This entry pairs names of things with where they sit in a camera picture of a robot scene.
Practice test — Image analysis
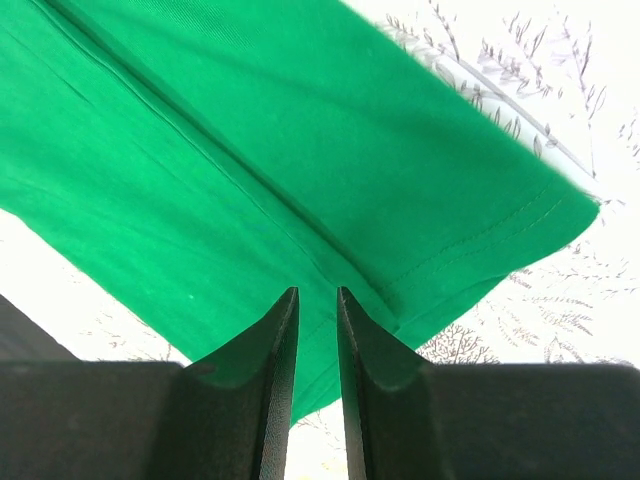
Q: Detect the floral patterned table cloth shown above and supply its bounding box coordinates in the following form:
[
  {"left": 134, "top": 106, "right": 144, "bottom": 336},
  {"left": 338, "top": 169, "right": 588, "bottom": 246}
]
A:
[{"left": 1, "top": 1, "right": 639, "bottom": 479}]

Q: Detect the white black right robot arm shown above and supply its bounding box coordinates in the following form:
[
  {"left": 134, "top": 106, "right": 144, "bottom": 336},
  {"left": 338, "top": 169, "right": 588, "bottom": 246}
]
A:
[{"left": 1, "top": 288, "right": 639, "bottom": 479}]

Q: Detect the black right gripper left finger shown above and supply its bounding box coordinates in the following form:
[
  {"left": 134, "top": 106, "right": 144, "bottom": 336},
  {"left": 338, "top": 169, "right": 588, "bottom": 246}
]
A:
[{"left": 1, "top": 288, "right": 299, "bottom": 479}]

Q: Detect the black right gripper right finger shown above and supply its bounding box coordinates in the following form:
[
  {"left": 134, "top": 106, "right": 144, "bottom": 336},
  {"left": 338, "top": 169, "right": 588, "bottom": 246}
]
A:
[{"left": 337, "top": 288, "right": 639, "bottom": 479}]

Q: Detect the green t shirt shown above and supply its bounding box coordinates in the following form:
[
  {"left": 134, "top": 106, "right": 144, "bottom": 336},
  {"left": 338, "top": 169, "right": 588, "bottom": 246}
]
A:
[{"left": 1, "top": 1, "right": 599, "bottom": 419}]

